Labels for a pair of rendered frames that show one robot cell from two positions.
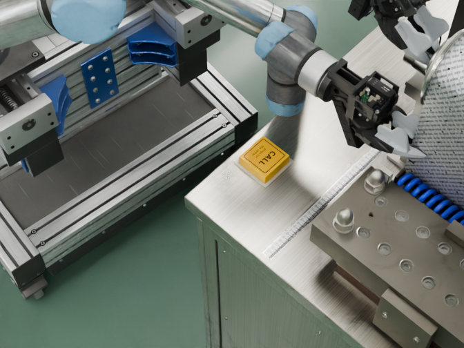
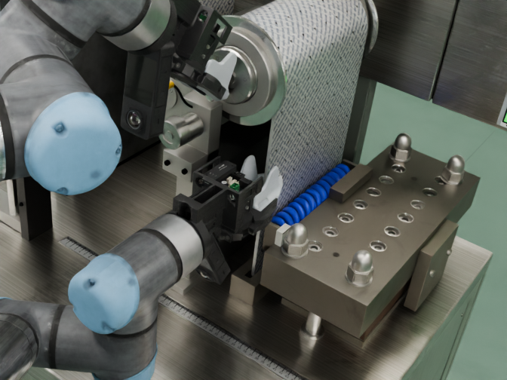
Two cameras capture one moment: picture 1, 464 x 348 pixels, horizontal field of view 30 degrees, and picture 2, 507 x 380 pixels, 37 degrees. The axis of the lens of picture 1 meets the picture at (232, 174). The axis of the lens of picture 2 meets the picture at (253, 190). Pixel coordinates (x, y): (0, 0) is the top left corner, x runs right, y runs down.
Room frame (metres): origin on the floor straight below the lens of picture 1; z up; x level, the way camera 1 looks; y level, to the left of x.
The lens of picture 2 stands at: (1.03, 0.53, 1.69)
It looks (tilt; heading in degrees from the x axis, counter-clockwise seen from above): 35 degrees down; 257
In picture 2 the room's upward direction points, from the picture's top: 7 degrees clockwise
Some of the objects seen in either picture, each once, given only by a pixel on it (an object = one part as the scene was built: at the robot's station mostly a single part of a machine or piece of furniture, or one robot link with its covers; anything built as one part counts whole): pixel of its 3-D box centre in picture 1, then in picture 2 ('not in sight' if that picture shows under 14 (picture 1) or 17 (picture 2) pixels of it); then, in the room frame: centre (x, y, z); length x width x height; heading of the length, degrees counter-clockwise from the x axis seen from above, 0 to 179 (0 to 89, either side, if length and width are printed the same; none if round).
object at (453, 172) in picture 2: not in sight; (455, 167); (0.48, -0.42, 1.05); 0.04 x 0.04 x 0.04
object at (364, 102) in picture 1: (358, 97); (212, 211); (0.91, -0.22, 1.12); 0.12 x 0.08 x 0.09; 46
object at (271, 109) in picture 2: (451, 64); (238, 72); (0.87, -0.34, 1.25); 0.15 x 0.01 x 0.15; 136
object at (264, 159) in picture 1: (264, 159); not in sight; (0.92, -0.06, 0.91); 0.07 x 0.07 x 0.02; 46
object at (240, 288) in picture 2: not in sight; (293, 245); (0.74, -0.39, 0.92); 0.28 x 0.04 x 0.04; 46
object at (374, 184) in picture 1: (375, 178); (296, 237); (0.78, -0.24, 1.05); 0.04 x 0.04 x 0.04
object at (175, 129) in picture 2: (414, 54); (173, 133); (0.95, -0.31, 1.18); 0.04 x 0.02 x 0.04; 136
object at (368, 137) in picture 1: (375, 133); (252, 214); (0.85, -0.25, 1.09); 0.09 x 0.05 x 0.02; 45
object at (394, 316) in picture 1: (403, 326); (432, 265); (0.55, -0.28, 0.97); 0.10 x 0.03 x 0.11; 46
